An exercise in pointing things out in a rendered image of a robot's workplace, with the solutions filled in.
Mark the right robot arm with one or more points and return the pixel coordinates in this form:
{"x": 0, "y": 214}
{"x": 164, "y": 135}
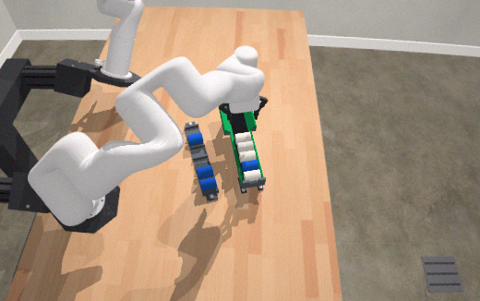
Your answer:
{"x": 75, "y": 168}

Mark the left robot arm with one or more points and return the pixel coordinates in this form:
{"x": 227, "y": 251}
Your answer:
{"x": 123, "y": 35}

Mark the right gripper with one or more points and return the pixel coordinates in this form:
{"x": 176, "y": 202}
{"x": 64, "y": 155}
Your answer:
{"x": 242, "y": 107}

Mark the white cylinder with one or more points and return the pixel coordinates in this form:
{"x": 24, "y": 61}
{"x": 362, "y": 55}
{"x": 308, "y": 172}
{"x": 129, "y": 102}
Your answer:
{"x": 242, "y": 137}
{"x": 245, "y": 146}
{"x": 252, "y": 175}
{"x": 247, "y": 156}

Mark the blue cylinder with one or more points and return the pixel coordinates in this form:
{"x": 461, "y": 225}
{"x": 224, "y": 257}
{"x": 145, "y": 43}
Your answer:
{"x": 208, "y": 183}
{"x": 249, "y": 165}
{"x": 205, "y": 171}
{"x": 195, "y": 139}

